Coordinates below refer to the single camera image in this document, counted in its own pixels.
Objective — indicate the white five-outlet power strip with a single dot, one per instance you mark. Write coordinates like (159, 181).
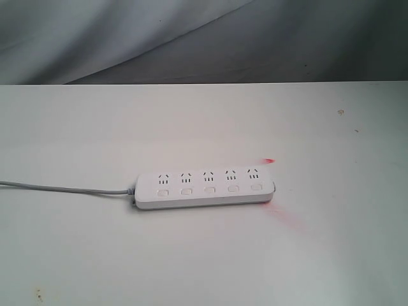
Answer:
(201, 188)

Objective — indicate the grey backdrop cloth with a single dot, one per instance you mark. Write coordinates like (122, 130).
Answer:
(202, 42)

